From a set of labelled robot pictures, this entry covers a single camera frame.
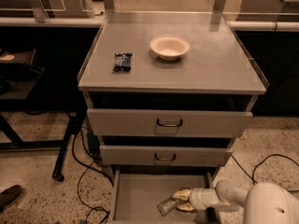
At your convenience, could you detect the grey drawer cabinet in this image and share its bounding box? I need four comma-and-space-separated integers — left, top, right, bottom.
77, 10, 269, 224

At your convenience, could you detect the grey top drawer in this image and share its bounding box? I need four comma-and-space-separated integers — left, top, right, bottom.
87, 108, 252, 138

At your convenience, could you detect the clear plastic water bottle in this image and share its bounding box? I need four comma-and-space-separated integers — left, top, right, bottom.
157, 197, 183, 217

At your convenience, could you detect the black floor cable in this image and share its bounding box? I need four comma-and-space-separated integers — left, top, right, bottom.
70, 126, 114, 224
230, 153, 299, 194

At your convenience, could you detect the grey drawer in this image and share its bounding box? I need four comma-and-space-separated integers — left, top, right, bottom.
87, 108, 252, 138
100, 146, 232, 167
108, 166, 221, 224

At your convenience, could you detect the black shoe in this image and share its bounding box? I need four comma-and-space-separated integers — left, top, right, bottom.
0, 185, 23, 211

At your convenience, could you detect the grey bottom drawer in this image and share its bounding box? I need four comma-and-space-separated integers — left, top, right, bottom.
108, 166, 221, 224

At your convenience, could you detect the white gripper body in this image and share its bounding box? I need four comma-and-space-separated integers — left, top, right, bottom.
189, 188, 216, 210

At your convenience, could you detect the white horizontal pipe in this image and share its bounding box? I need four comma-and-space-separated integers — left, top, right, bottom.
227, 21, 299, 32

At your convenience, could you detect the black floor cable right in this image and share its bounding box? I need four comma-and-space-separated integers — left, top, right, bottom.
230, 153, 299, 194

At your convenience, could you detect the black metal table frame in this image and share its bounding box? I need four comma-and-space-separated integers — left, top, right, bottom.
0, 49, 88, 183

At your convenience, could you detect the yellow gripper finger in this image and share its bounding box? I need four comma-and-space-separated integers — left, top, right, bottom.
177, 202, 194, 212
172, 188, 192, 202

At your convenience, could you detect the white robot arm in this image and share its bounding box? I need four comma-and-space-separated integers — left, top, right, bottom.
172, 180, 299, 224

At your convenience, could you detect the grey middle drawer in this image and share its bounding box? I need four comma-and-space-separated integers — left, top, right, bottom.
100, 146, 232, 167

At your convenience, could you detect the black floor cable left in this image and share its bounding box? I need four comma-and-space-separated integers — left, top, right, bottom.
70, 126, 114, 224

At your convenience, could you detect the dark blue snack packet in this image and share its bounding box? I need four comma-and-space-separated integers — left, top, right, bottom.
113, 53, 133, 72

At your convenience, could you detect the white paper bowl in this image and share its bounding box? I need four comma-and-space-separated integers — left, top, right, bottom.
149, 35, 191, 62

